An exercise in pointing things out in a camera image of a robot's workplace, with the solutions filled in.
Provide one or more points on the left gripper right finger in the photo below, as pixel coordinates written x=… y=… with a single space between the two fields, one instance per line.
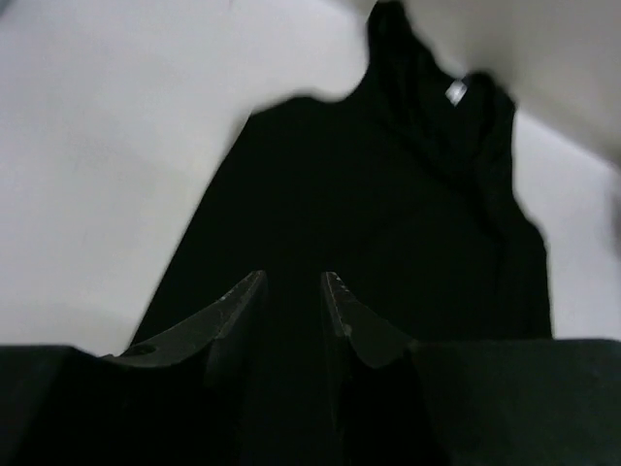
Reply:
x=377 y=406

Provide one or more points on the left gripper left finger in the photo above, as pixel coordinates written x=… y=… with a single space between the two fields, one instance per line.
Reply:
x=175 y=398

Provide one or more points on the black tank top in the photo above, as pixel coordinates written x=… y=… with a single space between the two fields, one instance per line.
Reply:
x=404 y=189

